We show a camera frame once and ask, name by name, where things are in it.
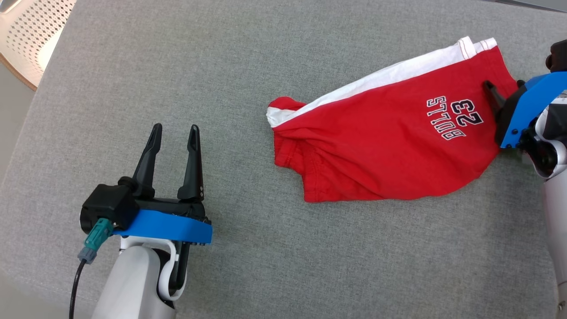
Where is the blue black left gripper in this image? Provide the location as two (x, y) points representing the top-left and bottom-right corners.
(113, 123), (213, 245)

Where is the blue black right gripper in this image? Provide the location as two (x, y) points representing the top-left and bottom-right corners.
(482, 71), (567, 149)

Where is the red shorts white side stripe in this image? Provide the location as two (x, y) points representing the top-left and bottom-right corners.
(267, 36), (519, 203)

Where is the white perforated chair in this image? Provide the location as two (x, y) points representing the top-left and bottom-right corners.
(0, 0), (77, 92)

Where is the left camera cable teal plug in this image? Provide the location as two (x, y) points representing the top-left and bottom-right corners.
(69, 218), (115, 319)

